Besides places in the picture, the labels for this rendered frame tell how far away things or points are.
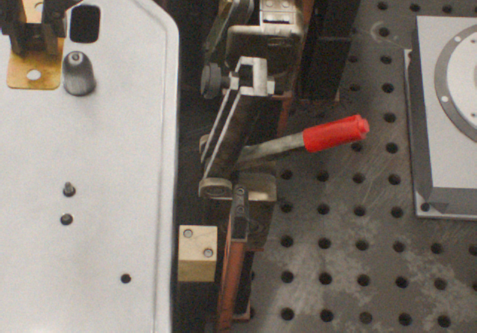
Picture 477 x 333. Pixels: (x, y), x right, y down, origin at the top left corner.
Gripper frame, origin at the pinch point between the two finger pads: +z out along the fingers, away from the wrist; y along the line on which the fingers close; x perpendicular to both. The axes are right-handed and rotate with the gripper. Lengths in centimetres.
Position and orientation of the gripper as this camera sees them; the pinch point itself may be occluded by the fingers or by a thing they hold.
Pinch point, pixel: (33, 20)
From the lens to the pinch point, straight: 68.4
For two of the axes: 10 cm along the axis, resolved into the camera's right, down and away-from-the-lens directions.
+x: 0.0, 8.8, -4.8
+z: -0.7, 4.8, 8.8
